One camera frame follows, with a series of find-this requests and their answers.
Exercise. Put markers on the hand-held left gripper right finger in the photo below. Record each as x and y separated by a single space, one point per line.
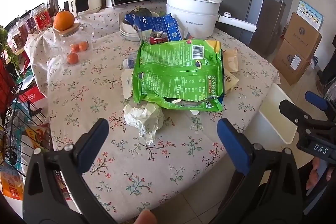
233 146

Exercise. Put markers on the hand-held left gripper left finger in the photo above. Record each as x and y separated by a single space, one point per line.
93 140

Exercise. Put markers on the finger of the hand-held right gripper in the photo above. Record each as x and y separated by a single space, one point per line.
291 109
316 100

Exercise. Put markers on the white trash bin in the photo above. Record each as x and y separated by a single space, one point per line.
273 113

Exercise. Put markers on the blue packet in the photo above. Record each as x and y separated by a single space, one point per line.
221 100

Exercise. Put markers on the white paper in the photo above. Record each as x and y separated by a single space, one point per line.
143 117

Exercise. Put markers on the pale yellow food packet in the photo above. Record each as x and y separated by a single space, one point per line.
229 81

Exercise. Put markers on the clear plastic bottle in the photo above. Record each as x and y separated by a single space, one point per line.
130 61

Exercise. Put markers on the green snack bag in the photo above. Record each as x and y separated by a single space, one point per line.
173 74

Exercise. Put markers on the red drink can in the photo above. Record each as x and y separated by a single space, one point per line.
158 37

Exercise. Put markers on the person's right hand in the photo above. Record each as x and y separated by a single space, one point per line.
315 174

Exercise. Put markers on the person's left hand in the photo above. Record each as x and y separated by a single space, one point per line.
145 216

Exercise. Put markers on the cardboard box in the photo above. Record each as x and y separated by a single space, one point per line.
288 64
302 35

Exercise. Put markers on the cream paper sheet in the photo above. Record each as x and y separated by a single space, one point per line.
127 82

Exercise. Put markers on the beige kraft pouch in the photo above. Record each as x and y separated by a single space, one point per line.
231 60

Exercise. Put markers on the small orange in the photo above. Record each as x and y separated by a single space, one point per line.
72 58
75 48
83 46

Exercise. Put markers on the orange packet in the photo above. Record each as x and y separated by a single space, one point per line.
11 184

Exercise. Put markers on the glass jar with cork lid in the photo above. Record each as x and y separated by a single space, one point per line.
65 41

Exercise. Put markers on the stack of white bowls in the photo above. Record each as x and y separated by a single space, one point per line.
127 29

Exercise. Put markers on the white red snack box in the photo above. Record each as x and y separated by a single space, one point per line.
188 34

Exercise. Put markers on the large orange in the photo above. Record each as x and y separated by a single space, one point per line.
63 20

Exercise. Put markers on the green plant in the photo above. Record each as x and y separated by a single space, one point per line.
9 48

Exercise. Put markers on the red label snack jar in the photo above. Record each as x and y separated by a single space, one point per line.
26 26
41 18

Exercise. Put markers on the torn blue carton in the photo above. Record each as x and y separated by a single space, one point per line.
157 24

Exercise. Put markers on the white electric cooking pot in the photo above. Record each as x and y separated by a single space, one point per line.
191 16

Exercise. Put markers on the dark green squash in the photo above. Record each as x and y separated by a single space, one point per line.
141 11

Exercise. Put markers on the blue wall notice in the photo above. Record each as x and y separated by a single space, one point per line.
312 12

